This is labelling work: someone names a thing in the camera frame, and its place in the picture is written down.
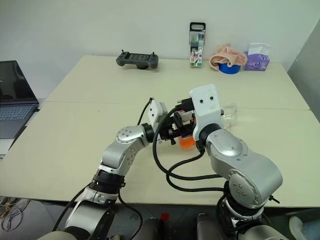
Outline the marker pen set box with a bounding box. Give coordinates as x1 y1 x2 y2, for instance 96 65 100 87
188 21 207 69

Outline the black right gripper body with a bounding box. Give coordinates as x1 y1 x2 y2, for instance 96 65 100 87
190 107 225 132

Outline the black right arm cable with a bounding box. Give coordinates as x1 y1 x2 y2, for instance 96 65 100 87
152 98 227 181
165 147 227 194

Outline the tangled floor cable bundle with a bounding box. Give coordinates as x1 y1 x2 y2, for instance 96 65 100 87
0 196 31 235

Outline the grey handheld game controller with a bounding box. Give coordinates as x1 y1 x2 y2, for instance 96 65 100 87
115 49 160 70

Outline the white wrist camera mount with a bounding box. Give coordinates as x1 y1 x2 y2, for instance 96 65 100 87
146 99 169 131
189 83 224 141

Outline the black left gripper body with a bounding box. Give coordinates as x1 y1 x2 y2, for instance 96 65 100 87
158 111 188 147

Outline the dark grey laptop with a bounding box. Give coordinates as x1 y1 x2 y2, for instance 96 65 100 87
0 60 41 140

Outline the clear plastic container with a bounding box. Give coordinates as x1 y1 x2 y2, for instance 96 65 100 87
221 102 240 130

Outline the pink cloth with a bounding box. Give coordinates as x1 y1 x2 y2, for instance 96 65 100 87
209 42 248 72

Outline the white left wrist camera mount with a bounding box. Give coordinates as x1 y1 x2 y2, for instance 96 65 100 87
146 99 169 131

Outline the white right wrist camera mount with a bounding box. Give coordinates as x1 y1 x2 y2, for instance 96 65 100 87
189 83 224 141

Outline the blue tape roll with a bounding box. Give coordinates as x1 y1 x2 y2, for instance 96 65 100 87
217 62 242 75

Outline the purple tissue box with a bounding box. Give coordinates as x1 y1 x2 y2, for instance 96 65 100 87
243 42 272 72

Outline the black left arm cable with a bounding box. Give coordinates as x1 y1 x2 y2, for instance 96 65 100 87
51 97 154 240

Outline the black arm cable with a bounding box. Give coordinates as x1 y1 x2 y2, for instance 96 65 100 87
152 98 227 181
165 147 227 194
51 97 154 240

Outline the clear bottle with orange drink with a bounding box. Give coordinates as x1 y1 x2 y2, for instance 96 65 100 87
177 111 198 151

